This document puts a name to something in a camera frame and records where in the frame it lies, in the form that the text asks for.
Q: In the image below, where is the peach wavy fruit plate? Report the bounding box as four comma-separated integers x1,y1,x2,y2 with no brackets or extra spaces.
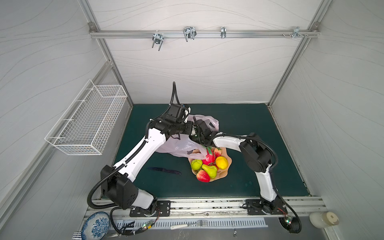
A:
188,148,232,182

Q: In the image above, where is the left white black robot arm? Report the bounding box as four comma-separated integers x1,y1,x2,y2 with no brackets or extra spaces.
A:
87,83,193,210

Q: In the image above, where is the blue white patterned plate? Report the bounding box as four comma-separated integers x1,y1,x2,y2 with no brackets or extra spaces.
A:
81,212,111,240

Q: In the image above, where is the green apple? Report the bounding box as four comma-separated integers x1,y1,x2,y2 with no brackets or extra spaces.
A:
191,160,203,171

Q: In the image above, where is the white vent strip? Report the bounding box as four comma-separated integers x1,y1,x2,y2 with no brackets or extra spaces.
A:
115,217,269,230

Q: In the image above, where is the white wire basket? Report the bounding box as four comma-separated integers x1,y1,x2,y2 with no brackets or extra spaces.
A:
45,80,127,156

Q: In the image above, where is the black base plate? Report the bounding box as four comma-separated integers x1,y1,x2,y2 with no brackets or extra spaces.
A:
242,198,288,216
130,200,171,218

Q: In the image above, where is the right metal bolt bracket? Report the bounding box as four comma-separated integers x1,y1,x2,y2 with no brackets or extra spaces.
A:
282,27,309,39

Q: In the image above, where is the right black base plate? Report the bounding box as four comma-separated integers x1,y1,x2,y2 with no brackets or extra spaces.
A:
242,198,288,216

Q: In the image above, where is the pink green dragon fruit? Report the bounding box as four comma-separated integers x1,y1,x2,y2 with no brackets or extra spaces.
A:
203,147,216,166

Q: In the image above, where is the white handled fork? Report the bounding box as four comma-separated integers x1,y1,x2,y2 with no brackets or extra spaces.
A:
170,220,209,230

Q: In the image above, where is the green table mat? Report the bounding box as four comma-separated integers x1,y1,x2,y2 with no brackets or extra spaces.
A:
115,104,309,198

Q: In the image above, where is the red apple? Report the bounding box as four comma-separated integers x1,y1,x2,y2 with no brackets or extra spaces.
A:
196,170,211,183

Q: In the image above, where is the left metal clamp hook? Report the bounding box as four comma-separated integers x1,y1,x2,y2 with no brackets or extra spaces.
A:
152,33,164,51

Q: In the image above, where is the metal clamp hook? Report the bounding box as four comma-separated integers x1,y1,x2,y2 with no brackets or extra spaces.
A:
183,27,197,42
152,33,164,51

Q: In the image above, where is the small metal ring hook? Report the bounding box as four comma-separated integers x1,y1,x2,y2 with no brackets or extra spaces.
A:
221,27,227,39

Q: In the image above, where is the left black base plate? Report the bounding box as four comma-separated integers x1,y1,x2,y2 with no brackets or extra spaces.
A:
130,200,171,218

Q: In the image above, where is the small strawberry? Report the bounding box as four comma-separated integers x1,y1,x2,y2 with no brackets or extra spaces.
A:
213,148,222,158

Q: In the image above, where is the metal crossbar rail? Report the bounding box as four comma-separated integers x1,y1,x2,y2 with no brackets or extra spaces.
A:
90,29,321,39

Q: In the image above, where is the silver fork at corner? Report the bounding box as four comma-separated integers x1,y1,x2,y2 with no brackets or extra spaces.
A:
72,232,83,240

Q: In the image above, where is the dark blue knife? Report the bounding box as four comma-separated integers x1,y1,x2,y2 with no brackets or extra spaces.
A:
148,167,182,175

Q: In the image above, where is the green pear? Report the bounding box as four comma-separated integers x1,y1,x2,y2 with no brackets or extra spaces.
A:
202,165,218,179

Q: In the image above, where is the pink plastic bag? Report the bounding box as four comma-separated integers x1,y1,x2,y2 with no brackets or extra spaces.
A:
156,115,219,160

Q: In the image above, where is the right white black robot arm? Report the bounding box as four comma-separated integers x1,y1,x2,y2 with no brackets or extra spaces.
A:
187,117,302,234

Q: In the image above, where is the middle metal clamp hook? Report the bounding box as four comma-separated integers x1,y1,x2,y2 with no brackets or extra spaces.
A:
183,27,197,42

